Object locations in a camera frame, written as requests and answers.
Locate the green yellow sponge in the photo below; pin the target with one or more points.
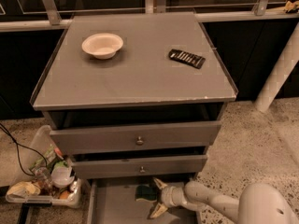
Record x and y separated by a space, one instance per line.
146 194

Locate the grey middle drawer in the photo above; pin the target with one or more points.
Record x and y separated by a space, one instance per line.
138 167

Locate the yellow item on railing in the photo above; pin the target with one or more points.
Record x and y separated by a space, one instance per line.
291 7

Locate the grey drawer cabinet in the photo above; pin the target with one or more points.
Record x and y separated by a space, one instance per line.
139 85

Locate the grey top drawer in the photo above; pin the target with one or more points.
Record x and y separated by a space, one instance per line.
135 137

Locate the grey bottom drawer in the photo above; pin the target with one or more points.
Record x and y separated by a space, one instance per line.
112 201

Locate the clear plastic bin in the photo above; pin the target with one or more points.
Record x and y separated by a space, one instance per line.
32 184

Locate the grey drawer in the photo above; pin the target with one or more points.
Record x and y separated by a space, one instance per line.
138 167
112 201
135 137

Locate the white cup in bin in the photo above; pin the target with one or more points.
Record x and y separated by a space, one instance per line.
61 177

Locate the metal railing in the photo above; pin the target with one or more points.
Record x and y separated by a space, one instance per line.
33 15

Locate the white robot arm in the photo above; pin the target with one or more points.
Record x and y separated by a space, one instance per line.
258 204

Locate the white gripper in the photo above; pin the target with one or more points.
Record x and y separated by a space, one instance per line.
167 196

